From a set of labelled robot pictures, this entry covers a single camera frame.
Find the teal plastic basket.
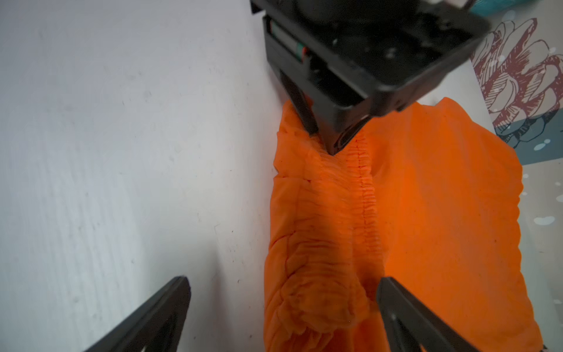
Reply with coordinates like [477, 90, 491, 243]
[466, 0, 531, 17]

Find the orange cloth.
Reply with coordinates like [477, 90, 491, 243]
[264, 98, 543, 351]

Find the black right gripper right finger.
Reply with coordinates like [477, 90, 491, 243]
[377, 277, 476, 352]

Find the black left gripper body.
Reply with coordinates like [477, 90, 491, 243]
[251, 1, 491, 132]

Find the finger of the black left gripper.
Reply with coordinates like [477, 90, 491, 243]
[323, 115, 372, 155]
[279, 71, 318, 135]

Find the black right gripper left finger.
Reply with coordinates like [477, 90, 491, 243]
[88, 276, 191, 351]

